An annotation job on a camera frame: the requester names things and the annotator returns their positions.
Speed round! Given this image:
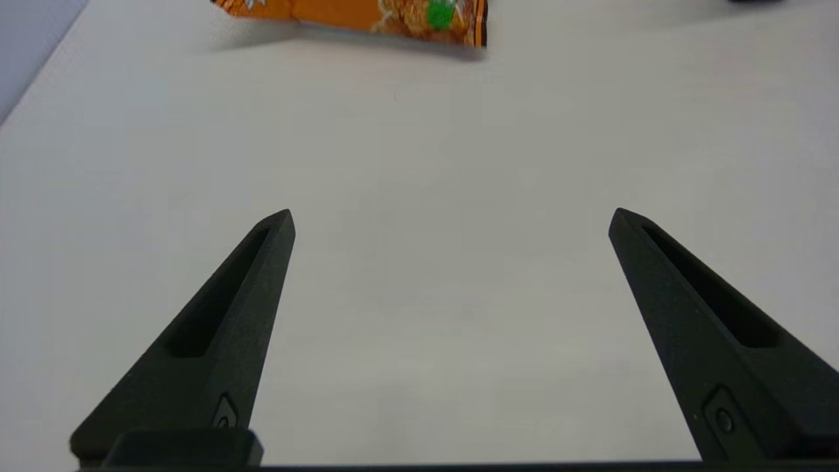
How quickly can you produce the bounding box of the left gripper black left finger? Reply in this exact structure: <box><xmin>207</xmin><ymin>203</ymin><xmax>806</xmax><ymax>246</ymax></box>
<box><xmin>70</xmin><ymin>209</ymin><xmax>296</xmax><ymax>466</ymax></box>

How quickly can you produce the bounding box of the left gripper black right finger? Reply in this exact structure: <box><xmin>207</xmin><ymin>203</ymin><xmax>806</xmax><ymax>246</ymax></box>
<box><xmin>608</xmin><ymin>208</ymin><xmax>839</xmax><ymax>463</ymax></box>

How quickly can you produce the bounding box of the orange snack bag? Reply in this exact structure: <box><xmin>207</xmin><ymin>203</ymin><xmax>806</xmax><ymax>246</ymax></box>
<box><xmin>211</xmin><ymin>0</ymin><xmax>489</xmax><ymax>49</ymax></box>

